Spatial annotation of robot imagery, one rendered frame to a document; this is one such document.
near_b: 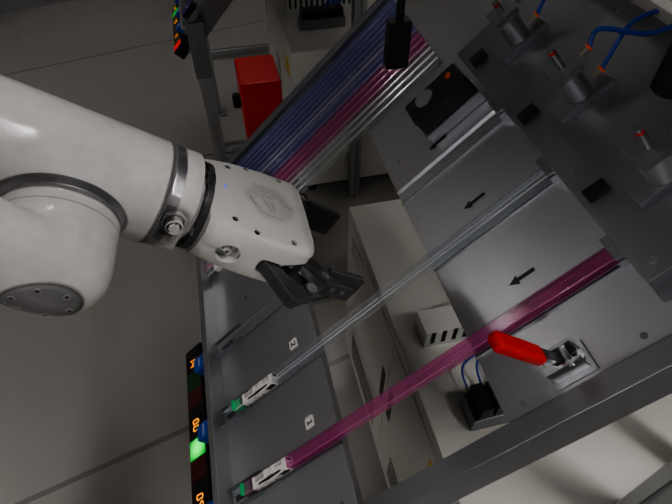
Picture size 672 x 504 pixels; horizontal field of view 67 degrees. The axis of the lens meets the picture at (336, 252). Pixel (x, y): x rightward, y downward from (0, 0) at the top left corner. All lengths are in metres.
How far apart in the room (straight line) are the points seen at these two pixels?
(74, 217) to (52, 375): 1.48
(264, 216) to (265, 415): 0.33
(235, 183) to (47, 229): 0.17
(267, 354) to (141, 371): 1.03
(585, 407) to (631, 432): 0.52
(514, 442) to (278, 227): 0.26
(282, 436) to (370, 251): 0.51
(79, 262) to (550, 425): 0.36
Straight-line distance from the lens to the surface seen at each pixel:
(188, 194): 0.40
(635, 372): 0.45
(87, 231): 0.35
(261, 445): 0.69
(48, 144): 0.38
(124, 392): 1.70
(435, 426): 0.87
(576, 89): 0.48
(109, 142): 0.39
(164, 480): 1.54
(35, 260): 0.33
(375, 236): 1.09
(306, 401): 0.64
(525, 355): 0.40
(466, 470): 0.49
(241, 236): 0.41
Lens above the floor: 1.40
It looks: 47 degrees down
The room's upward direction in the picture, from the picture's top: straight up
